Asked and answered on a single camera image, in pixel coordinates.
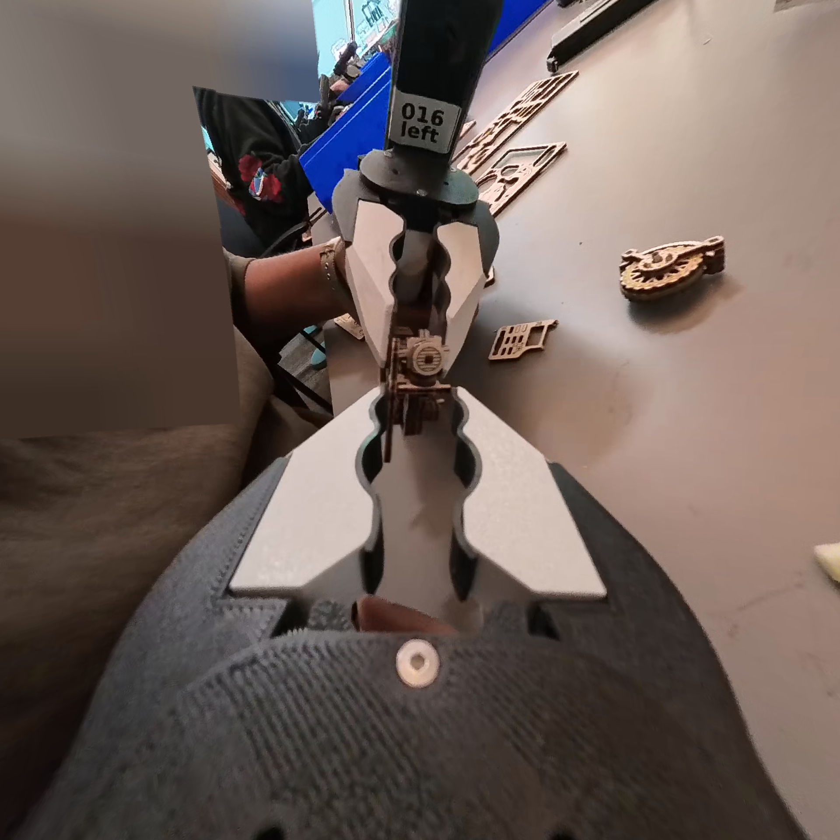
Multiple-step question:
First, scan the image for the wooden motorcycle model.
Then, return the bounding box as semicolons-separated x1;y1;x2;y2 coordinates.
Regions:
381;308;455;460

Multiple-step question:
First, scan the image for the grey desk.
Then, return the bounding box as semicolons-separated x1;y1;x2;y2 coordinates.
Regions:
325;0;840;840

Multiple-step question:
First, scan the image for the metal bracelet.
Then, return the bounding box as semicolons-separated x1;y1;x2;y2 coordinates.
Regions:
319;238;347;290

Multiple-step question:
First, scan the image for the small wooden frame piece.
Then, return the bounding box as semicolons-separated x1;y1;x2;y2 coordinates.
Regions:
487;319;559;362

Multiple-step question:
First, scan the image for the black flat device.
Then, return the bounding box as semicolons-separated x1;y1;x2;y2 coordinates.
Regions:
546;0;657;72

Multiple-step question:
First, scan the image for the person's right hand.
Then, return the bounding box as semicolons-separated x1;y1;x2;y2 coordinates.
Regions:
357;596;463;636

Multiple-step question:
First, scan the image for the person's brown clothing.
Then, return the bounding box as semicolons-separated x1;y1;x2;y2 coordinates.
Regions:
0;322;336;840

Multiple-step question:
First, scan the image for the wooden wheel assembly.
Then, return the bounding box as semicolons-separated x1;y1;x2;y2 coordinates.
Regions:
619;235;726;303

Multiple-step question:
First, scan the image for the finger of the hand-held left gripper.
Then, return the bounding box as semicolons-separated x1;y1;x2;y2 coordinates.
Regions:
344;199;408;367
433;222;488;371

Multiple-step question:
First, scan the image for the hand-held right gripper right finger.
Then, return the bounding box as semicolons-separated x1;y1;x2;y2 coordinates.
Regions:
449;386;608;603

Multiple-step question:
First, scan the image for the blue plastic crate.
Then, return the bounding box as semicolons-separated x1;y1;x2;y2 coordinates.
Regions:
298;0;552;191

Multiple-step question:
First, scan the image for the person's left forearm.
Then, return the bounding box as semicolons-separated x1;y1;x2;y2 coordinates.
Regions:
226;246;352;329

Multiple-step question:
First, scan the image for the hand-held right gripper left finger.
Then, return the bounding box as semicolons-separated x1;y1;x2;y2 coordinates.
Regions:
228;386;388;601

